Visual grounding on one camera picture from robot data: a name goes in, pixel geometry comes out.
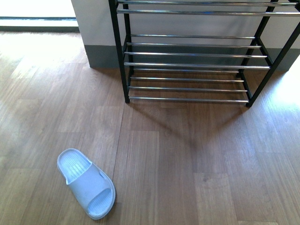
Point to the light blue slide slipper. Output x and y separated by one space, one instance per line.
92 188

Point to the black metal shoe rack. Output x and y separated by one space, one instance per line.
211 51

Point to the black window frame left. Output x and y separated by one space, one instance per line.
38 24

